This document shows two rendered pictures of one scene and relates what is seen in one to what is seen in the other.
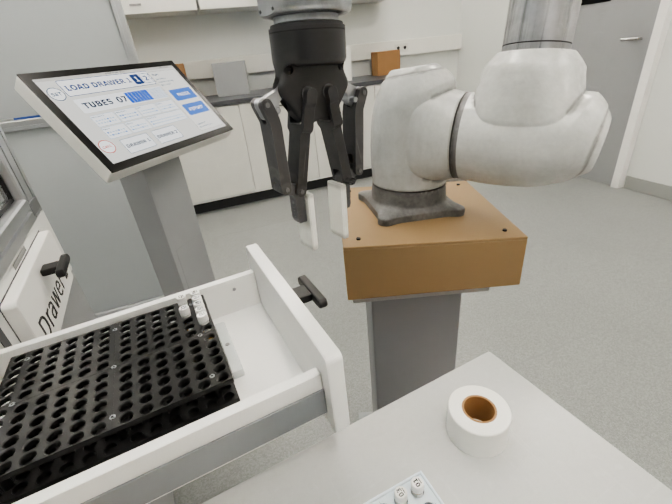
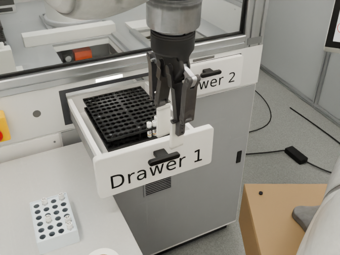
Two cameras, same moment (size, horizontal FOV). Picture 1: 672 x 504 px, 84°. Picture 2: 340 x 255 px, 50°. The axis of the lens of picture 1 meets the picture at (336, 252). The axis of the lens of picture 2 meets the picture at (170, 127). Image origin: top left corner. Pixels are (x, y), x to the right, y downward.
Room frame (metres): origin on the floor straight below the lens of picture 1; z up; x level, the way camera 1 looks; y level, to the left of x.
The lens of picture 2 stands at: (0.40, -0.59, 1.41)
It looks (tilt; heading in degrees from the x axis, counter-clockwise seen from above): 34 degrees down; 88
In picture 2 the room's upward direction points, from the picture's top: straight up
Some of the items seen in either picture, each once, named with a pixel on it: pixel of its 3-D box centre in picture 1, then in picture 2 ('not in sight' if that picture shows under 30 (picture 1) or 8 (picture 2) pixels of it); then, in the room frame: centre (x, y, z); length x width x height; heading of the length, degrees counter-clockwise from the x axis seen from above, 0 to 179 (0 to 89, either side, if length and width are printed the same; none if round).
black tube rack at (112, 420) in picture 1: (124, 387); (126, 119); (0.31, 0.25, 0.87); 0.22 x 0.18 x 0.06; 115
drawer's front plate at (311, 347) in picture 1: (288, 320); (157, 160); (0.39, 0.07, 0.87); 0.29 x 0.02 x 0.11; 25
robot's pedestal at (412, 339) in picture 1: (407, 367); not in sight; (0.76, -0.17, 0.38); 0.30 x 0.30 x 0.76; 89
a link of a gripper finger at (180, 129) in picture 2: (348, 185); (183, 125); (0.44, -0.02, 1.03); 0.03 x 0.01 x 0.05; 124
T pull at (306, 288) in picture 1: (303, 293); (161, 155); (0.40, 0.05, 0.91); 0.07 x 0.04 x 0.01; 25
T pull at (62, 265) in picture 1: (54, 267); (209, 72); (0.56, 0.47, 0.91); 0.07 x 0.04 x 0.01; 25
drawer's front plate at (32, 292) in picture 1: (44, 288); (204, 78); (0.55, 0.49, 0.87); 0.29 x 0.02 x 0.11; 25
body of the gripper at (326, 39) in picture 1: (310, 73); (172, 53); (0.42, 0.01, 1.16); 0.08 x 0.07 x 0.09; 124
